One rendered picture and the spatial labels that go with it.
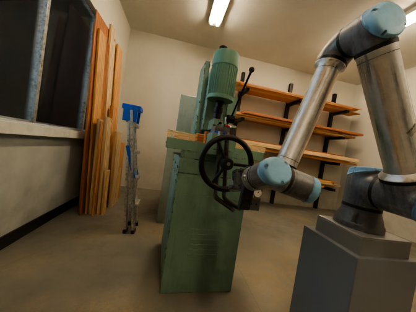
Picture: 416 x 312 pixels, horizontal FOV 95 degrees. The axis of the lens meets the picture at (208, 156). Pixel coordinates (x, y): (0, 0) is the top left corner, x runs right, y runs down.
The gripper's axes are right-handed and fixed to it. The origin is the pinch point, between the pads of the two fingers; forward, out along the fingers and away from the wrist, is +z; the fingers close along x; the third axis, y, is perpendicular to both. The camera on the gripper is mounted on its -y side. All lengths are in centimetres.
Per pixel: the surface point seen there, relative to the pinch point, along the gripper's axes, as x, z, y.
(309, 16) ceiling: -119, 53, 233
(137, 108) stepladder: 61, 78, 76
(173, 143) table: 28.7, 16.6, 24.9
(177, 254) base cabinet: 17, 38, -34
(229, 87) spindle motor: -1, 11, 66
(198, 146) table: 14.7, 16.3, 25.6
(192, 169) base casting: 15.9, 20.9, 12.9
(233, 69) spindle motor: -2, 7, 77
